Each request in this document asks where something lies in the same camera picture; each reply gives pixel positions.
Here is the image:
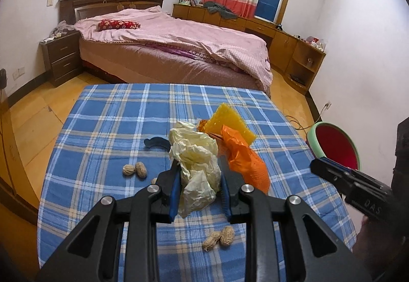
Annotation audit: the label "grey clothes pile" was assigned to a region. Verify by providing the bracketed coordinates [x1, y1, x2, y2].
[203, 1, 239, 20]

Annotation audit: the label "orange plastic bag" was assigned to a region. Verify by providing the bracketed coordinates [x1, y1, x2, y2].
[218, 125, 270, 194]

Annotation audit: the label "white items on cabinet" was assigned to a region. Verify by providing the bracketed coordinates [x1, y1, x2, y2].
[305, 36, 327, 51]

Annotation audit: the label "cream plastic bag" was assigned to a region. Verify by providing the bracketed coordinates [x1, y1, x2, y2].
[168, 121, 222, 219]

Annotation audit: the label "yellow foam net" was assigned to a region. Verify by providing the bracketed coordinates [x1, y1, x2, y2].
[204, 103, 258, 145]

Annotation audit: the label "pink quilt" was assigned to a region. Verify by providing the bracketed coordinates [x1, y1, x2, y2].
[74, 6, 273, 92]

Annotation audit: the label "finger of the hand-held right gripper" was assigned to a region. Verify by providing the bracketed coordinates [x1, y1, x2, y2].
[309, 157, 361, 193]

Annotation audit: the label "long wooden cabinet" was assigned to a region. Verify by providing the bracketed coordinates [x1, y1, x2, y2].
[173, 3, 326, 96]

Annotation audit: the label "dark wooden nightstand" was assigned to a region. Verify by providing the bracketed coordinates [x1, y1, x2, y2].
[39, 30, 84, 88]

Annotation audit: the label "bed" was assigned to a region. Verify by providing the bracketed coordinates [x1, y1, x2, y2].
[73, 5, 274, 100]

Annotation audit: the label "peanut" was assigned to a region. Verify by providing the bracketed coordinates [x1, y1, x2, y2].
[221, 226, 236, 247]
[202, 231, 223, 251]

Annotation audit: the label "thin cable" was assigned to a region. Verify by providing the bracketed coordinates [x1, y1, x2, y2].
[284, 107, 327, 131]

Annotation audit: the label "blue curved plastic piece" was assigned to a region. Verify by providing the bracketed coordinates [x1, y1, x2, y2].
[144, 137, 172, 152]

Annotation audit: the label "crumpled grey cloth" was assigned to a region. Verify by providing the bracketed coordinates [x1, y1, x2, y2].
[48, 20, 76, 39]

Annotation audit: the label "red floral pillow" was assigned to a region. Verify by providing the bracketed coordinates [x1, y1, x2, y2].
[98, 19, 141, 32]

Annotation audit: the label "person's right forearm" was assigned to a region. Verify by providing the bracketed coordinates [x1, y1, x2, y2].
[351, 215, 409, 282]

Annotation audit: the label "blue plaid tablecloth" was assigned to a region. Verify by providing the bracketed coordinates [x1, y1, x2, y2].
[38, 83, 357, 270]

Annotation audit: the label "red bin with green rim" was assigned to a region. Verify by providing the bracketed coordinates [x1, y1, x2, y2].
[307, 122, 361, 171]

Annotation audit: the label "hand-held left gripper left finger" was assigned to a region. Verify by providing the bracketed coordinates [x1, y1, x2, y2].
[35, 159, 183, 282]

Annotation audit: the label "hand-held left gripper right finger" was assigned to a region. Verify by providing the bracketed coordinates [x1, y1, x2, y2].
[219, 157, 373, 282]

